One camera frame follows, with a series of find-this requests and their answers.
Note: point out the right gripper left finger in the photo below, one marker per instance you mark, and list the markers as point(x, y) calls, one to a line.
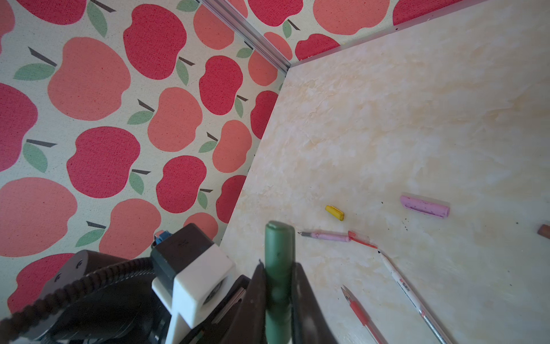
point(248, 325)

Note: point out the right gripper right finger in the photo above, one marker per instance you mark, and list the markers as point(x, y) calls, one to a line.
point(308, 323)

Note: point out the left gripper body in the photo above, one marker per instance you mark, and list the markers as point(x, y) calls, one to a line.
point(214, 328)

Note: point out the green pen cap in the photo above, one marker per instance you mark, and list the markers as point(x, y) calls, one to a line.
point(279, 259)

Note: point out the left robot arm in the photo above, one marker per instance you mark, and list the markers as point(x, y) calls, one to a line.
point(112, 302)

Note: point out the pink pen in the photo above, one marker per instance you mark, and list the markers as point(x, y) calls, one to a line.
point(350, 236)

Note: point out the yellow pen cap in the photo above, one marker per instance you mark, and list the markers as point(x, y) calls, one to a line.
point(335, 212)

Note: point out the pink pen cap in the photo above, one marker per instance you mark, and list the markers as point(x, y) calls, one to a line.
point(425, 207)

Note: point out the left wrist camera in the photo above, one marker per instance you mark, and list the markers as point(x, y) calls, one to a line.
point(193, 275)

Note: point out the left aluminium corner post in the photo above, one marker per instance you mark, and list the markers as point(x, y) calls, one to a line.
point(230, 16)

